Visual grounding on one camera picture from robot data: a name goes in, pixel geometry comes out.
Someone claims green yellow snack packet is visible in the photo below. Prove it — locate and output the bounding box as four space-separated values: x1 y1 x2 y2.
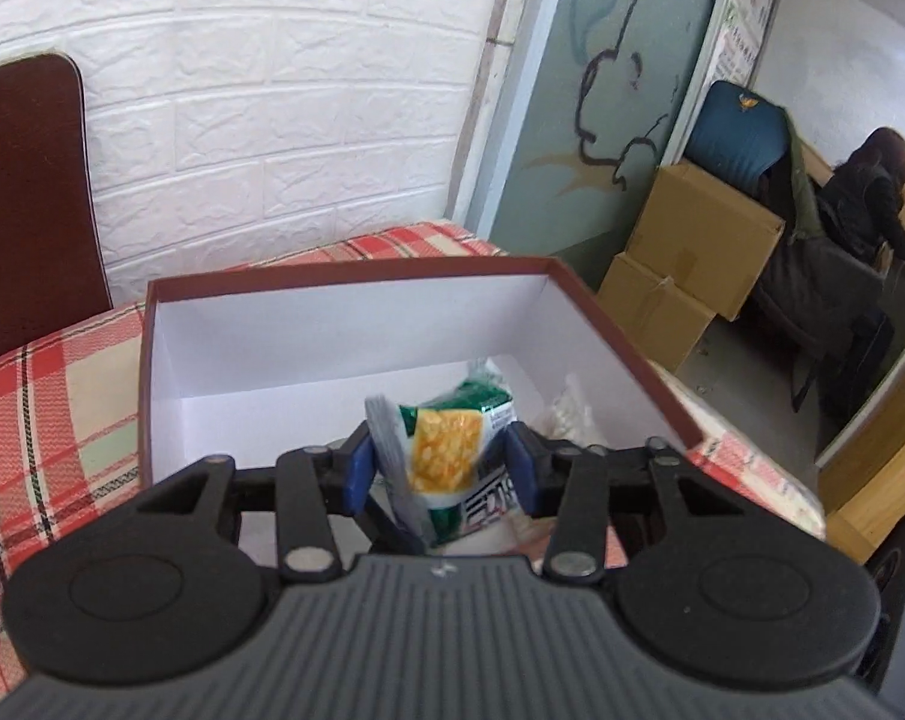
365 359 516 550

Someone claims white plastic bag in box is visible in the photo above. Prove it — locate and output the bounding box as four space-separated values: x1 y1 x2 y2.
532 374 604 447

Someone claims brown cardboard shoe box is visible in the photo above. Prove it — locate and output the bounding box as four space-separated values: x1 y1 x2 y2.
140 257 702 484

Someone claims lower cardboard carton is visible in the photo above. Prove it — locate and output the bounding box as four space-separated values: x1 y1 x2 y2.
597 254 715 372

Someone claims cardboard carton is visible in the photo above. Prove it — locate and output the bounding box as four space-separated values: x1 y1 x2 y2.
625 163 784 320
597 254 715 372

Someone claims upper cardboard carton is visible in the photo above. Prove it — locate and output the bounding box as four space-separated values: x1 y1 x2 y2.
625 163 784 320

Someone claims wooden desk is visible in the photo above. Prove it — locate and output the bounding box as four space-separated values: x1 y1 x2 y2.
817 349 905 564

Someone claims blue office chair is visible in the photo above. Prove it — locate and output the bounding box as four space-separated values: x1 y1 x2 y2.
684 80 789 197

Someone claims seated person in black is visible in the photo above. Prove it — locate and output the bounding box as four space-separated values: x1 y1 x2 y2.
817 127 905 265

